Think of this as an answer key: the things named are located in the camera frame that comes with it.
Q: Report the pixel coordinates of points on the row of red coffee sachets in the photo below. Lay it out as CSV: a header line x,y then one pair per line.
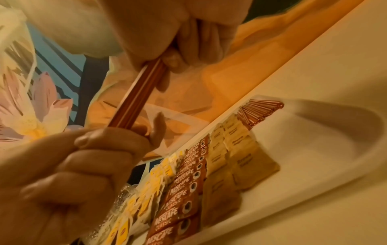
x,y
181,191

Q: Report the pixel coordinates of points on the red stir stick bundle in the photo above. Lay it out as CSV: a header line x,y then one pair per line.
x,y
136,95

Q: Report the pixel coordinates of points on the person's left forearm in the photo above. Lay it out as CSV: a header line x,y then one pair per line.
x,y
72,24

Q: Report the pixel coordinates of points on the floral patterned fabric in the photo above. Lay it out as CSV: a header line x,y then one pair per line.
x,y
36,100

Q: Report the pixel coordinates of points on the pile of red stir sticks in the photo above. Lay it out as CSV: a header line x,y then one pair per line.
x,y
260,111

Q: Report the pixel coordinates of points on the row of yellow tea packets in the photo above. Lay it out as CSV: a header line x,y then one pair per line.
x,y
145,198

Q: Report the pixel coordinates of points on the clear plastic wrapper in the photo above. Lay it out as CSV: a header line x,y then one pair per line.
x,y
122,198

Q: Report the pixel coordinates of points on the white serving tray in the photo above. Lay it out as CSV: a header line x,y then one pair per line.
x,y
317,148

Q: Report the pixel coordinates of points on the person's right hand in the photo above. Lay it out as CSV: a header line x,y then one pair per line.
x,y
51,186

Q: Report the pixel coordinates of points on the person's left hand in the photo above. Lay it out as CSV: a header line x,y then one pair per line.
x,y
157,26

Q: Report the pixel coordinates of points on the orange garment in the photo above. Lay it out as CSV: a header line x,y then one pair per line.
x,y
257,59

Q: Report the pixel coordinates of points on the row of brown sugar packets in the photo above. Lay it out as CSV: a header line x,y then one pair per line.
x,y
242,162

